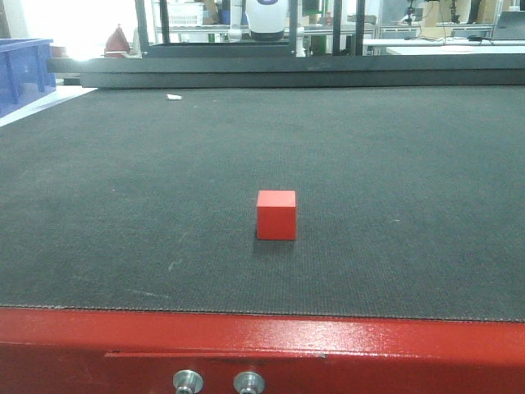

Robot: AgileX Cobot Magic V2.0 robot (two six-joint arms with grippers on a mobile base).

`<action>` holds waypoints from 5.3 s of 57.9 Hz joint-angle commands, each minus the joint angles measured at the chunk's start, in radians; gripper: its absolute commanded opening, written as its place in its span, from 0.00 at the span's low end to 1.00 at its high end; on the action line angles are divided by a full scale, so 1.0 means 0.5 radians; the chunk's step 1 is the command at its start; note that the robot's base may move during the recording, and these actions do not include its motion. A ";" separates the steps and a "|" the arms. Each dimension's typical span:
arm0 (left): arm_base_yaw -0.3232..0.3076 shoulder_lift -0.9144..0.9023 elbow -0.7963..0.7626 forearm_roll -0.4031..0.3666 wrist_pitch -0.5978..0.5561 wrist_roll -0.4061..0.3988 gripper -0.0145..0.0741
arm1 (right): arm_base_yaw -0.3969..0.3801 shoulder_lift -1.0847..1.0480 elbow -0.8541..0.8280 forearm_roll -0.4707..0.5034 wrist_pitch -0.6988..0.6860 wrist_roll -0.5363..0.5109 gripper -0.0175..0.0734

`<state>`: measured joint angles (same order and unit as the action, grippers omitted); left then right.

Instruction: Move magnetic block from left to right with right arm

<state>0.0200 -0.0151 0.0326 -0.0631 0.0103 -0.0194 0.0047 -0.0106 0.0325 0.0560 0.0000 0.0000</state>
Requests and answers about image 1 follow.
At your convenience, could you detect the red magnetic cube block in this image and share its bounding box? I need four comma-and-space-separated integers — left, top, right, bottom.
256, 190, 297, 241

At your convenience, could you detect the dark grey table mat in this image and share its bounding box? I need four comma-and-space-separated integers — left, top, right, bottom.
1, 86, 524, 322

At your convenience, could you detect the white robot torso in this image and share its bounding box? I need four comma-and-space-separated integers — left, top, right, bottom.
228, 1, 306, 57

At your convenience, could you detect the right silver bolt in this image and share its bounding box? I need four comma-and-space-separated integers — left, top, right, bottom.
233, 371, 266, 394

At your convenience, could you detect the silver bolt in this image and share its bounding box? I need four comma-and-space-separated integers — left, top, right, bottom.
172, 369, 203, 394
233, 371, 266, 394

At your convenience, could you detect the left silver bolt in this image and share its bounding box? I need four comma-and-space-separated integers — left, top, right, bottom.
172, 369, 203, 394

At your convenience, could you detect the red object in background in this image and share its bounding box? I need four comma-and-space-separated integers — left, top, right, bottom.
103, 25, 130, 57

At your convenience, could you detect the blue plastic crate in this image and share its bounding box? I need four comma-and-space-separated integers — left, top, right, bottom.
1, 39, 57, 117

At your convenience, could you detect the red metal table frame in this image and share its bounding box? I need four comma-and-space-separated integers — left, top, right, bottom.
1, 308, 524, 393

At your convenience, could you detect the black metal frame rail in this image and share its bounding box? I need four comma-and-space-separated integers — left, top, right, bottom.
47, 53, 524, 89

